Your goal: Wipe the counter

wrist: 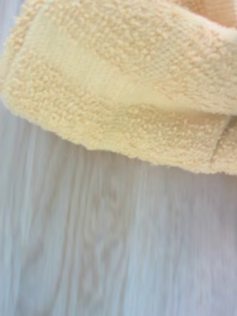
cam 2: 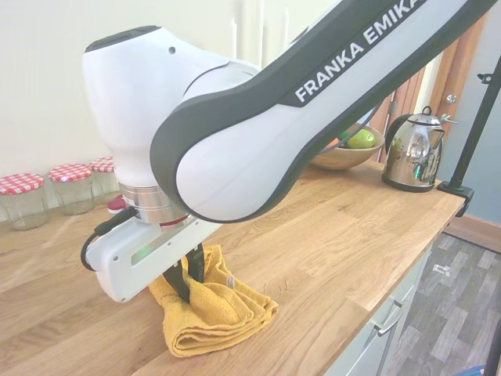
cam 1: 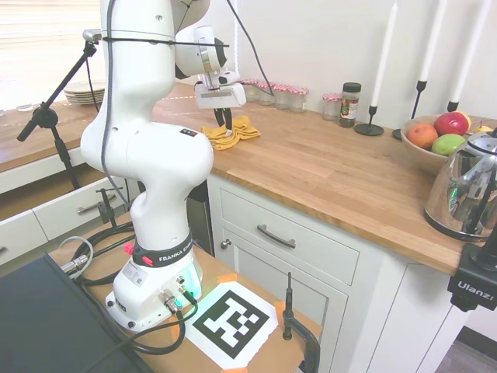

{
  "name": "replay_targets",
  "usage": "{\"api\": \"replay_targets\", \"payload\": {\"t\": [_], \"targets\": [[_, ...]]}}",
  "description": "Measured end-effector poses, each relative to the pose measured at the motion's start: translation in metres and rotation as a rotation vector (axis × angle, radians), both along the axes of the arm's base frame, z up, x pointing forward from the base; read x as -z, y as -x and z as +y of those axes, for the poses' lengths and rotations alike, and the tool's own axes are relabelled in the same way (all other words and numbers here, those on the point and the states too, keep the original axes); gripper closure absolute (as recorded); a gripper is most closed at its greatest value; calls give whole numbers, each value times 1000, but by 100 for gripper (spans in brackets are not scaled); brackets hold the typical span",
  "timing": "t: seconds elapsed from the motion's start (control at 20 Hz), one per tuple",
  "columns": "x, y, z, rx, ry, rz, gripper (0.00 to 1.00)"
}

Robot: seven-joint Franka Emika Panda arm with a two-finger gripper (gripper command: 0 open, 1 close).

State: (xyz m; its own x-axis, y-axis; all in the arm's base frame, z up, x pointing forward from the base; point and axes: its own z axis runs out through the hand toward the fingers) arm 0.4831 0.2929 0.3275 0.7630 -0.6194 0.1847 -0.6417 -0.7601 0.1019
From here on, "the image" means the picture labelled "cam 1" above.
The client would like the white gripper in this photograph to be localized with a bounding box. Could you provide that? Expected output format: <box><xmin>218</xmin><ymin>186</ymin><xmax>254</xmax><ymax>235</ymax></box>
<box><xmin>194</xmin><ymin>82</ymin><xmax>247</xmax><ymax>137</ymax></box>

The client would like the yellow cloth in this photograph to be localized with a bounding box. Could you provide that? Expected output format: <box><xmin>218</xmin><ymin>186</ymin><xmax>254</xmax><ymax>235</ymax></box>
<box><xmin>199</xmin><ymin>114</ymin><xmax>262</xmax><ymax>152</ymax></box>

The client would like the brown robot base board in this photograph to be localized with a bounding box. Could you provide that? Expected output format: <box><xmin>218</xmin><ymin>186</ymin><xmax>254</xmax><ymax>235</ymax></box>
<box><xmin>47</xmin><ymin>211</ymin><xmax>324</xmax><ymax>373</ymax></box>

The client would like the white drawer under counter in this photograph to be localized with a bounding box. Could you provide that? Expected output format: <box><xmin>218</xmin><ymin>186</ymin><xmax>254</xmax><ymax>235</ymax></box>
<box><xmin>218</xmin><ymin>187</ymin><xmax>361</xmax><ymax>288</ymax></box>

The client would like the glass jar red checked lid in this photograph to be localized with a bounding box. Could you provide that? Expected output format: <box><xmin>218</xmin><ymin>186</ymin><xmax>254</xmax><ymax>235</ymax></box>
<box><xmin>240</xmin><ymin>78</ymin><xmax>259</xmax><ymax>103</ymax></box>
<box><xmin>289</xmin><ymin>87</ymin><xmax>310</xmax><ymax>114</ymax></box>
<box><xmin>256</xmin><ymin>81</ymin><xmax>277</xmax><ymax>106</ymax></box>
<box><xmin>321</xmin><ymin>92</ymin><xmax>343</xmax><ymax>120</ymax></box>
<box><xmin>273</xmin><ymin>83</ymin><xmax>293</xmax><ymax>110</ymax></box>

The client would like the spice jar black lid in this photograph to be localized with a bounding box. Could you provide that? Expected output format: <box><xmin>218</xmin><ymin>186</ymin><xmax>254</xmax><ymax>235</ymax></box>
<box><xmin>339</xmin><ymin>82</ymin><xmax>363</xmax><ymax>129</ymax></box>

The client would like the stack of white plates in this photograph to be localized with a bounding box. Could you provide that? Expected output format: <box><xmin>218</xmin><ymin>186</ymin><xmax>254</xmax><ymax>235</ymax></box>
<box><xmin>63</xmin><ymin>80</ymin><xmax>107</xmax><ymax>106</ymax></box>

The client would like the small black clamp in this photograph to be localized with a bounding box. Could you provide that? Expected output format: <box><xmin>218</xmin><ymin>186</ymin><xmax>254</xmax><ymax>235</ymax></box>
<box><xmin>96</xmin><ymin>186</ymin><xmax>119</xmax><ymax>228</ymax></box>

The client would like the black boom stand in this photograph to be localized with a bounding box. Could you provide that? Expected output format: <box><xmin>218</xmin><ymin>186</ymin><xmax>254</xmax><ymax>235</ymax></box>
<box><xmin>16</xmin><ymin>40</ymin><xmax>99</xmax><ymax>192</ymax></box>

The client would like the white open drawer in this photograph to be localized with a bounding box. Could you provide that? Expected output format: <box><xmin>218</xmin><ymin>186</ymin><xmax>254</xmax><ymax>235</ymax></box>
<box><xmin>31</xmin><ymin>177</ymin><xmax>132</xmax><ymax>242</ymax></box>

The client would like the wooden fruit bowl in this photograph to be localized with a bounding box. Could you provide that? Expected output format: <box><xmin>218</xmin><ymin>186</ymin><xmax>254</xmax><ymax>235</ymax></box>
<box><xmin>400</xmin><ymin>114</ymin><xmax>473</xmax><ymax>168</ymax></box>

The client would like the white window blind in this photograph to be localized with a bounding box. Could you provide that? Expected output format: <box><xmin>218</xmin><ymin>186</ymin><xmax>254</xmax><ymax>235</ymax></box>
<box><xmin>0</xmin><ymin>0</ymin><xmax>103</xmax><ymax>110</ymax></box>

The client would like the orange fruit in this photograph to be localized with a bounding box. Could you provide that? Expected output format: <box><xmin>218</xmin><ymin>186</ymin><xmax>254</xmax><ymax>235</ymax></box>
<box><xmin>407</xmin><ymin>123</ymin><xmax>440</xmax><ymax>151</ymax></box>

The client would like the large black bar clamp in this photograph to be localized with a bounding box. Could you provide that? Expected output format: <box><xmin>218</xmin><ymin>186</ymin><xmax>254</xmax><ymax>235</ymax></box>
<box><xmin>282</xmin><ymin>271</ymin><xmax>321</xmax><ymax>373</ymax></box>

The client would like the black white fiducial tag sheet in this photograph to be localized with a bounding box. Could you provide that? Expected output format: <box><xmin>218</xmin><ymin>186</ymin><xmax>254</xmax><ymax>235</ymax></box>
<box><xmin>183</xmin><ymin>281</ymin><xmax>281</xmax><ymax>371</ymax></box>

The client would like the green apple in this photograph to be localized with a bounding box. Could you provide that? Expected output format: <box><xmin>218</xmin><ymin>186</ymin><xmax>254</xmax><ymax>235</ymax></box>
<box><xmin>431</xmin><ymin>134</ymin><xmax>467</xmax><ymax>157</ymax></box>

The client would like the red apple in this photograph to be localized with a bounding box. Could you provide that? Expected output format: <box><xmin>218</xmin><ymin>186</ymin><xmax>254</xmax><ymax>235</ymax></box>
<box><xmin>433</xmin><ymin>111</ymin><xmax>469</xmax><ymax>137</ymax></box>

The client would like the stainless steel kettle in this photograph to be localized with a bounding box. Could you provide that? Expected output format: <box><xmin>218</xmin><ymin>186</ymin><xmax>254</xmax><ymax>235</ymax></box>
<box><xmin>423</xmin><ymin>129</ymin><xmax>497</xmax><ymax>243</ymax></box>

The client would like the black controller box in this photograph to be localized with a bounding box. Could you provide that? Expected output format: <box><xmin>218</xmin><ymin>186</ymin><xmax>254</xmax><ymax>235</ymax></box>
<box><xmin>0</xmin><ymin>253</ymin><xmax>155</xmax><ymax>373</ymax></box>

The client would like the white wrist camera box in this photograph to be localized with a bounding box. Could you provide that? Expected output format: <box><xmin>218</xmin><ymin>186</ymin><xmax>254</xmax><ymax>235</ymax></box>
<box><xmin>217</xmin><ymin>70</ymin><xmax>242</xmax><ymax>86</ymax></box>

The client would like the black cable to gripper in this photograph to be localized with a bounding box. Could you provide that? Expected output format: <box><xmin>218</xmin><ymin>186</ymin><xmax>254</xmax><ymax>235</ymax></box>
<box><xmin>225</xmin><ymin>0</ymin><xmax>274</xmax><ymax>97</ymax></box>

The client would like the dark metal drawer handle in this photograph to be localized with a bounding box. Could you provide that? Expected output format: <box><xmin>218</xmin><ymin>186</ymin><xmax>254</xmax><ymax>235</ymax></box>
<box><xmin>256</xmin><ymin>224</ymin><xmax>297</xmax><ymax>250</ymax></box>

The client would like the silver drawer handle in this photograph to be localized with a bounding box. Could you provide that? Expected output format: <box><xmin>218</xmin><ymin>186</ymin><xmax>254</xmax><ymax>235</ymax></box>
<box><xmin>76</xmin><ymin>193</ymin><xmax>117</xmax><ymax>216</ymax></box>

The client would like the thick black base cable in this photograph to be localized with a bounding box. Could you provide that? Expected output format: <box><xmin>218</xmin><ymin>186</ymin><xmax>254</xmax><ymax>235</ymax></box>
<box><xmin>76</xmin><ymin>226</ymin><xmax>137</xmax><ymax>287</ymax></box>

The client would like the grey cable metal connector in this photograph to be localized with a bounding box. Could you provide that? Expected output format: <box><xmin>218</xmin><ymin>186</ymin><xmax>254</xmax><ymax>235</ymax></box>
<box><xmin>59</xmin><ymin>236</ymin><xmax>95</xmax><ymax>277</ymax></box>

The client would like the thin black base cable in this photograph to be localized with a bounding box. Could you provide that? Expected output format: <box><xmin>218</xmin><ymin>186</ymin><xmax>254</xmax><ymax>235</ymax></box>
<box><xmin>82</xmin><ymin>289</ymin><xmax>200</xmax><ymax>373</ymax></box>

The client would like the black Ulanzi camera mount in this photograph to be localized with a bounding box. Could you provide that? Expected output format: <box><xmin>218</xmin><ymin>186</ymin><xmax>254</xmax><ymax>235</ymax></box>
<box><xmin>446</xmin><ymin>217</ymin><xmax>497</xmax><ymax>312</ymax></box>

